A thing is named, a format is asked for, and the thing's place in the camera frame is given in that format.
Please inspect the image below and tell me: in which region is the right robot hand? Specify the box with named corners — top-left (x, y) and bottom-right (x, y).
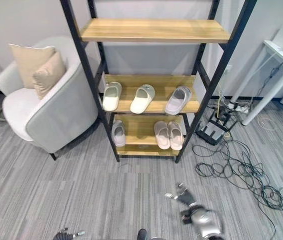
top-left (164, 182), bottom-right (198, 209)

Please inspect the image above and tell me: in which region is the pale green slipper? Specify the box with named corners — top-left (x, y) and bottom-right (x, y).
top-left (102, 81), bottom-right (123, 112)
top-left (129, 84), bottom-right (156, 115)

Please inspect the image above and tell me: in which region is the wooden shelf board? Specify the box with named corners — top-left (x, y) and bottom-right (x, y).
top-left (101, 74), bottom-right (201, 115)
top-left (111, 114), bottom-right (187, 147)
top-left (115, 144), bottom-right (182, 157)
top-left (80, 18), bottom-right (232, 44)

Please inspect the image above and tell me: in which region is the black metal shoe rack frame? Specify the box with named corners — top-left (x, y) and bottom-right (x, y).
top-left (59, 0), bottom-right (258, 164)

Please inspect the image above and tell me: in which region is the black tangled cable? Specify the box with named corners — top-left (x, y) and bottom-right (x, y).
top-left (192, 99), bottom-right (283, 236)

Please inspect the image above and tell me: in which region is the dark robot foot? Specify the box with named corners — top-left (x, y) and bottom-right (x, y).
top-left (137, 228), bottom-right (149, 240)

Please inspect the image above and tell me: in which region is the white power strip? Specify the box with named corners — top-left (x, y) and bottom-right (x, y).
top-left (227, 102), bottom-right (250, 113)

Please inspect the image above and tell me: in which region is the beige pink slipper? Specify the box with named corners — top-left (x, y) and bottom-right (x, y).
top-left (167, 121), bottom-right (185, 151)
top-left (153, 120), bottom-right (171, 150)

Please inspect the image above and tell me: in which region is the beige cushion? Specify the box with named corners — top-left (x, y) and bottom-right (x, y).
top-left (8, 43), bottom-right (57, 89)
top-left (32, 51), bottom-right (67, 100)

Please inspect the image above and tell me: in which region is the white desk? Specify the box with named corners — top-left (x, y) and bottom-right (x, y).
top-left (229, 39), bottom-right (283, 127)

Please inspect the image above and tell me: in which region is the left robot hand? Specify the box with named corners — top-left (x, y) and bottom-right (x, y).
top-left (52, 227), bottom-right (86, 240)

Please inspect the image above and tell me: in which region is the light grey armchair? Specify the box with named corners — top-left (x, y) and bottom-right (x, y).
top-left (0, 36), bottom-right (100, 161)

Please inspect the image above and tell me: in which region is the grey slipper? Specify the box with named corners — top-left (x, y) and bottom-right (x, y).
top-left (112, 119), bottom-right (127, 147)
top-left (164, 85), bottom-right (192, 116)

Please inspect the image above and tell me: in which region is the white coiled cable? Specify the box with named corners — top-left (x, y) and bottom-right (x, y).
top-left (258, 117), bottom-right (279, 131)

